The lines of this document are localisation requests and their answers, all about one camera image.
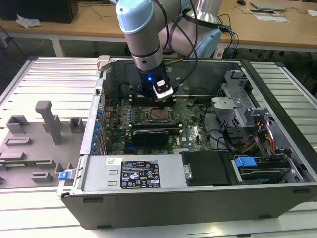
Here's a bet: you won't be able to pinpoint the silver shroud latch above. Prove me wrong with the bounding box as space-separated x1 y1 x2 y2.
183 163 193 179

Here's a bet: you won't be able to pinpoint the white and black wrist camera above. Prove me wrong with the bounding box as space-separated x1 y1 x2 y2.
152 78 174 102

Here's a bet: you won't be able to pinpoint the green RAM stick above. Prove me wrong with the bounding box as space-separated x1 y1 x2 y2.
0 160 52 167

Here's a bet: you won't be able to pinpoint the grey case latch handle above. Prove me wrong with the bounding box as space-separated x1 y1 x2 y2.
97 55 111 73

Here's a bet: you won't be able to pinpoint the black box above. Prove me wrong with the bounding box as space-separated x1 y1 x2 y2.
0 0 79 24

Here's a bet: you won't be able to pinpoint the blue cable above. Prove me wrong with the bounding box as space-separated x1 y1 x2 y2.
229 14 240 60

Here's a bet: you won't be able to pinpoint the metal socket cover frame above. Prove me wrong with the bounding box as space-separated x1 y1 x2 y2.
146 107 172 124

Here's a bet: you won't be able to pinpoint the green motherboard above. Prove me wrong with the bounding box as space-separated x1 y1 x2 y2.
103 95 213 156

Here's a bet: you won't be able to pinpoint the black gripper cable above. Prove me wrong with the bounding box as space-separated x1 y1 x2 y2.
168 0 199 84

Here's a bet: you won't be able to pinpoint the black graphics card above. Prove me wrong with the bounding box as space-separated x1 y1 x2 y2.
132 129 170 146

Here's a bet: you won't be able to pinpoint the silver laptop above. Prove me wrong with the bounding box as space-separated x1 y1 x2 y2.
249 1 288 12

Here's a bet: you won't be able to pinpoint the black printed label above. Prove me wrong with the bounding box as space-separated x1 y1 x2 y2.
120 160 161 188

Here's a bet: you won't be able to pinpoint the orange yellow power wires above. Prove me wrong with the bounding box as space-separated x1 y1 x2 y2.
241 120 277 156

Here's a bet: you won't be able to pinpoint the black RAM slot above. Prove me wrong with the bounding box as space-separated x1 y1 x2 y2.
130 126 183 131
131 97 177 102
132 100 174 106
130 122 183 128

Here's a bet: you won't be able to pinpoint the silver power supply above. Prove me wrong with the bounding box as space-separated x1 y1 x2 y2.
78 155 187 192

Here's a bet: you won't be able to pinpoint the wooden desk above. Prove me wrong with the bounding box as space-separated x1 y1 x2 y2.
0 0 317 53

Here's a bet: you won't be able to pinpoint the silver perforated drive cage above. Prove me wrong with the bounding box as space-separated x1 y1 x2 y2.
211 69 251 129

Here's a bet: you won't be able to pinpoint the black plastic shroud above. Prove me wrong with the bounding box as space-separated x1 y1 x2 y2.
179 150 233 187

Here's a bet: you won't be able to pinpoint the hard disk in blue carrier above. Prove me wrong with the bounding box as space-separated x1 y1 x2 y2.
235 155 292 184

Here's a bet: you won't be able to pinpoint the CPU socket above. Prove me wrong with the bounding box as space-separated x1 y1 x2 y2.
142 106 175 125

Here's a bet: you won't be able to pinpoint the white paper with black print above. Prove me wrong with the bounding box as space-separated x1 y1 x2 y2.
247 8 278 15

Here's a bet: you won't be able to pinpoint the black and grey PC case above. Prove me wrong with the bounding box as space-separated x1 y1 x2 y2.
56 56 317 230

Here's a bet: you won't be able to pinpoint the crumpled white paper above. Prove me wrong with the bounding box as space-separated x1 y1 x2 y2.
16 12 42 28

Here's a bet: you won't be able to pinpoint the grey parts rack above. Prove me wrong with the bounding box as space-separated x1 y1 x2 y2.
0 100 86 191

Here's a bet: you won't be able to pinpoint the thick black cable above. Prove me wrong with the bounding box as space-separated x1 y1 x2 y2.
202 105 236 152

